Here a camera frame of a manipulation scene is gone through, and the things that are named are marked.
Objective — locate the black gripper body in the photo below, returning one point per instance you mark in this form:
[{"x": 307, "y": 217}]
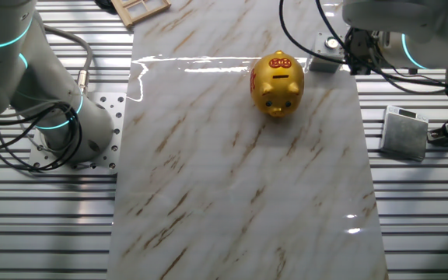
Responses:
[{"x": 362, "y": 46}]

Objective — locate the golden piggy bank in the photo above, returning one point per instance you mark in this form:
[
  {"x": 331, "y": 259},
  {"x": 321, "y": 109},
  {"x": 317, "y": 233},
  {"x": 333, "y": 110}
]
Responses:
[{"x": 278, "y": 89}]

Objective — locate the wooden window frame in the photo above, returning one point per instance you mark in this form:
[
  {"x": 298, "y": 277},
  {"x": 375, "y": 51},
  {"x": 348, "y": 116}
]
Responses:
[{"x": 146, "y": 15}]

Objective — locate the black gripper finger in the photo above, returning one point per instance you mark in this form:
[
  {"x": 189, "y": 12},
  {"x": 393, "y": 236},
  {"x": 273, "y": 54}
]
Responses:
[
  {"x": 355, "y": 69},
  {"x": 366, "y": 69}
]

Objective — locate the white marble pattern board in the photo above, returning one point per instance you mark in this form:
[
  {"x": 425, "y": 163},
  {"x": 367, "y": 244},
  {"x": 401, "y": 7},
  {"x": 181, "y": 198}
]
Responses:
[{"x": 228, "y": 175}]

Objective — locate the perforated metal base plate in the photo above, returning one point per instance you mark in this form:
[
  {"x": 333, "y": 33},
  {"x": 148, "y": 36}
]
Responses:
[{"x": 117, "y": 116}]

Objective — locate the silver digital scale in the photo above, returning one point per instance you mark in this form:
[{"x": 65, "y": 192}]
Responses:
[{"x": 403, "y": 136}]

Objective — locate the grey green push button box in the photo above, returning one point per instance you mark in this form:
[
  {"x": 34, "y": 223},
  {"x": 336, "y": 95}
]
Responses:
[{"x": 323, "y": 64}]

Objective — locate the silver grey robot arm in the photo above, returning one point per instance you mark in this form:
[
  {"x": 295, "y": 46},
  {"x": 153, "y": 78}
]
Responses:
[{"x": 95, "y": 124}]

